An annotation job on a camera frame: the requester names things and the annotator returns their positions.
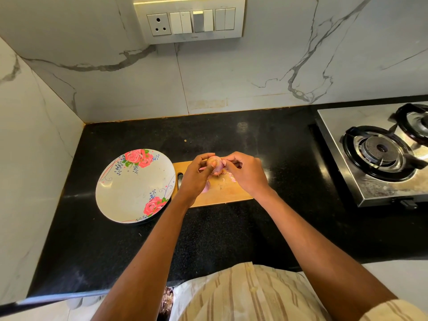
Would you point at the beige striped garment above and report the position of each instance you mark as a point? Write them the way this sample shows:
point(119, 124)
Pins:
point(247, 294)

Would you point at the stainless steel gas stove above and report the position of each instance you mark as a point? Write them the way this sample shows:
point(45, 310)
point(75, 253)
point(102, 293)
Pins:
point(331, 120)

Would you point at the wooden cutting board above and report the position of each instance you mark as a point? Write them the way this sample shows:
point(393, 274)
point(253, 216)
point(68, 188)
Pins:
point(227, 195)

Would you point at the person's right hand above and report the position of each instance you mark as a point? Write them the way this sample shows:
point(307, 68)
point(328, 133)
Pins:
point(249, 174)

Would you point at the person's left hand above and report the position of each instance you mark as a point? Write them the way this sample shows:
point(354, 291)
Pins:
point(192, 181)

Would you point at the person's left forearm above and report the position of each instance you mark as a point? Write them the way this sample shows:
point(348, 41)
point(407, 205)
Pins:
point(140, 264)

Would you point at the black stone countertop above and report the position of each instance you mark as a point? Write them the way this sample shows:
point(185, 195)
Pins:
point(294, 127)

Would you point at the small pink onion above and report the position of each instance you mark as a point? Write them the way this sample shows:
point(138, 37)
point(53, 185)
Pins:
point(215, 162)
point(206, 187)

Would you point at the white wall switch panel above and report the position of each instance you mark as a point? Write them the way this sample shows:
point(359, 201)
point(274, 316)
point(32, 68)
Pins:
point(189, 18)

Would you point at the person's right forearm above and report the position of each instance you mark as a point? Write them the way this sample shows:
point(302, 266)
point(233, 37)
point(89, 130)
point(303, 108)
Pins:
point(327, 254)

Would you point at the black stove burner grate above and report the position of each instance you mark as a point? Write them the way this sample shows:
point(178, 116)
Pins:
point(412, 121)
point(380, 152)

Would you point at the grey slipper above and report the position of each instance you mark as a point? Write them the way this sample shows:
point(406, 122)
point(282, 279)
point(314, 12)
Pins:
point(94, 299)
point(75, 301)

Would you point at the white floral plate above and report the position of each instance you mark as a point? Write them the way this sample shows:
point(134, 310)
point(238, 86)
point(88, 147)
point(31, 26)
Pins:
point(134, 187)

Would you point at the pile of onion peels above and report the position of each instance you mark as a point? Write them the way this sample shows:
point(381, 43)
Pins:
point(229, 179)

